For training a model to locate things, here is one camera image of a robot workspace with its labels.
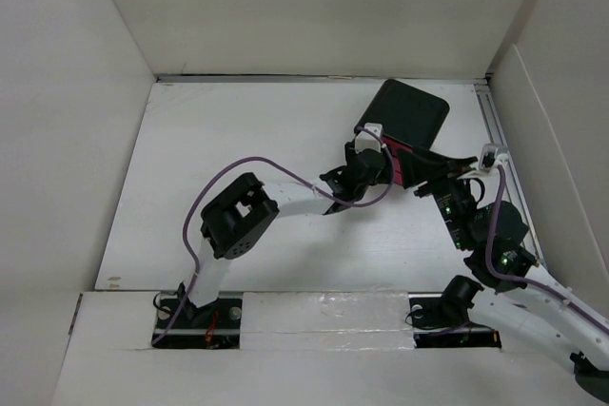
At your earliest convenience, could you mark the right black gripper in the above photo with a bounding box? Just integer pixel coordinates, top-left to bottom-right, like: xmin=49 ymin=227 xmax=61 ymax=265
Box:
xmin=393 ymin=144 xmax=476 ymax=249

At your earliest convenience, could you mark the pink drawer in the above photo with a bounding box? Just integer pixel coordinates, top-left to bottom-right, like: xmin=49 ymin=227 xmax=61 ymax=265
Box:
xmin=383 ymin=135 xmax=412 ymax=156
xmin=391 ymin=149 xmax=403 ymax=186

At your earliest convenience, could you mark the black drawer organizer box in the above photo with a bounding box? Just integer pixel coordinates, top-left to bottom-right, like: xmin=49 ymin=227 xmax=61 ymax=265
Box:
xmin=356 ymin=79 xmax=450 ymax=149

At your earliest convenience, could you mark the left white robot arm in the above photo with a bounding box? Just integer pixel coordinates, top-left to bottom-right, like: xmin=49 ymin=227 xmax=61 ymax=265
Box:
xmin=178 ymin=144 xmax=394 ymax=327

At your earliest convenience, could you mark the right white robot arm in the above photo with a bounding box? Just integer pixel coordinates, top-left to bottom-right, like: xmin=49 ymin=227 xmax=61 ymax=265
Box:
xmin=398 ymin=144 xmax=608 ymax=401

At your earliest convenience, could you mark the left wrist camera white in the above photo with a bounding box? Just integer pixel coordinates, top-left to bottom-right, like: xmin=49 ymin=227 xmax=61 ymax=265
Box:
xmin=354 ymin=123 xmax=383 ymax=153

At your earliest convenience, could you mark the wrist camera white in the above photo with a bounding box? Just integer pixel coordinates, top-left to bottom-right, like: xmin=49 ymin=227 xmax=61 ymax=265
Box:
xmin=478 ymin=144 xmax=509 ymax=174
xmin=354 ymin=123 xmax=383 ymax=153

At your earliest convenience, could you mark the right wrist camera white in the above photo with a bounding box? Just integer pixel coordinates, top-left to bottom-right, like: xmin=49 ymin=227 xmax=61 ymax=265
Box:
xmin=478 ymin=144 xmax=509 ymax=174

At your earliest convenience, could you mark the aluminium rail back edge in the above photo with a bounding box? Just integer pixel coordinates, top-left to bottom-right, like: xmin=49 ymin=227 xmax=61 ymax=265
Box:
xmin=155 ymin=73 xmax=491 ymax=84

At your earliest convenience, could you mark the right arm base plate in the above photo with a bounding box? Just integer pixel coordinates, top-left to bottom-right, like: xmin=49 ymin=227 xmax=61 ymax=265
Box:
xmin=404 ymin=294 xmax=502 ymax=349

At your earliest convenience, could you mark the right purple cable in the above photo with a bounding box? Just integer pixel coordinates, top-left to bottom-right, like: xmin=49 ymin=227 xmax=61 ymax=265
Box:
xmin=482 ymin=165 xmax=609 ymax=331

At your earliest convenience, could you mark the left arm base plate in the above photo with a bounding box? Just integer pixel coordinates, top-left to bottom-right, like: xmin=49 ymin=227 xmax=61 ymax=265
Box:
xmin=151 ymin=292 xmax=243 ymax=350

